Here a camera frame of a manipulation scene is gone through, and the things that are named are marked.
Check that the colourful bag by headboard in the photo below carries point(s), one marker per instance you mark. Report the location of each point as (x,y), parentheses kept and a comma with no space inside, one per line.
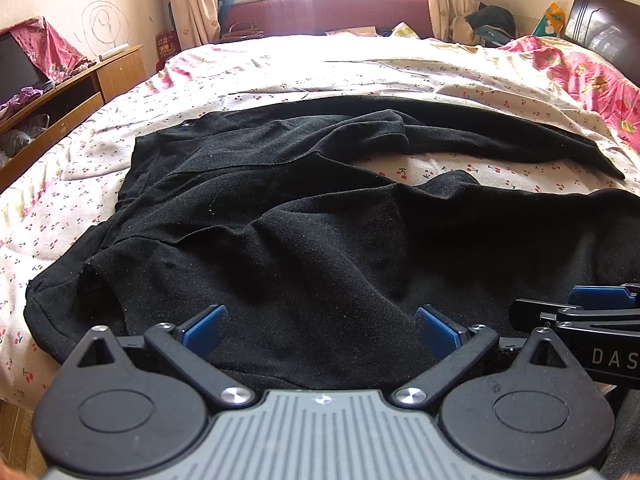
(552,22)

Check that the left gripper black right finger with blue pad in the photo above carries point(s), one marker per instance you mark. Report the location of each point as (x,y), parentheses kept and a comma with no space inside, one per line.
(458,350)

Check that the dark wooden headboard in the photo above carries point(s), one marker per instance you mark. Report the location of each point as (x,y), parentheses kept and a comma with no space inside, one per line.
(610,28)

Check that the brown handbag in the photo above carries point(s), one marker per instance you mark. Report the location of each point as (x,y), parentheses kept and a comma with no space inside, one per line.
(241,31)

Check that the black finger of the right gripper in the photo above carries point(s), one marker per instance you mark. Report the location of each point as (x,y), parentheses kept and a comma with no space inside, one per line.
(585,303)

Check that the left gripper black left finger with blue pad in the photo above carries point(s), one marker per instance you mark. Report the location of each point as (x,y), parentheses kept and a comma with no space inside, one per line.
(183,350)

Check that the cherry print bed sheet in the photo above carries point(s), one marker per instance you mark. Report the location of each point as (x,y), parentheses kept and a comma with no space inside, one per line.
(75,184)

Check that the pink floral quilt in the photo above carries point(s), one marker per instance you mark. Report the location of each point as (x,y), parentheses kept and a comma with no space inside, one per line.
(588,79)

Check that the pink cloth on television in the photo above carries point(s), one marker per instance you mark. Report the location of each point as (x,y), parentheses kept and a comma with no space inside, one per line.
(56,57)

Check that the wooden tv cabinet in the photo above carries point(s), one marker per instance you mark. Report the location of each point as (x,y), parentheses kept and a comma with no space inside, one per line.
(70,103)

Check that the black television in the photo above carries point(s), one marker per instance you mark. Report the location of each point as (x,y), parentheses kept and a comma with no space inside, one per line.
(17,71)

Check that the black pants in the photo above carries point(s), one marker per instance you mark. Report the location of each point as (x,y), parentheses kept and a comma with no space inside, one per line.
(321,263)

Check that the dark clothes pile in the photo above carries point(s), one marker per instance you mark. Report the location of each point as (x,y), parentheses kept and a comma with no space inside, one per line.
(493,24)

